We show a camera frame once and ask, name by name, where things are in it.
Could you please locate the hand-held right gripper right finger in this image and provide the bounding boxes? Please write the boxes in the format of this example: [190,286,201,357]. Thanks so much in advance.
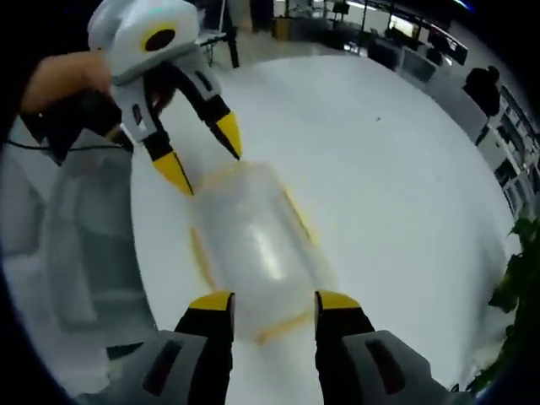
[314,289,428,405]

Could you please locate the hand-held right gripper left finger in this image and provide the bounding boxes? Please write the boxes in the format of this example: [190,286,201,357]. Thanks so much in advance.
[141,289,236,405]

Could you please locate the green potted plant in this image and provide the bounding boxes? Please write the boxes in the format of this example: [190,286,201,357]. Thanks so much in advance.
[466,214,540,394]

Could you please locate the black laptop stand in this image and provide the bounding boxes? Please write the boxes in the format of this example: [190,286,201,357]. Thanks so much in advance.
[222,0,242,69]

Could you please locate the clear plastic container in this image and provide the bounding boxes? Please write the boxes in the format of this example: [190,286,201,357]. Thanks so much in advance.
[186,161,339,346]

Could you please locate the black device with red light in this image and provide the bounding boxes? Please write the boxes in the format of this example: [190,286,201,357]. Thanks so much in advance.
[19,90,124,166]

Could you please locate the black cable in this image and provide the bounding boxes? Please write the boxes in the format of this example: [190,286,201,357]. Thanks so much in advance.
[3,141,127,151]

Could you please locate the grey office chair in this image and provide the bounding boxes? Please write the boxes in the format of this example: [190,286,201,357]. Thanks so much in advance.
[0,126,158,400]

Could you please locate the yellow bin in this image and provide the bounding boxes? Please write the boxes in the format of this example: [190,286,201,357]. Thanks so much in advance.
[273,18,293,40]

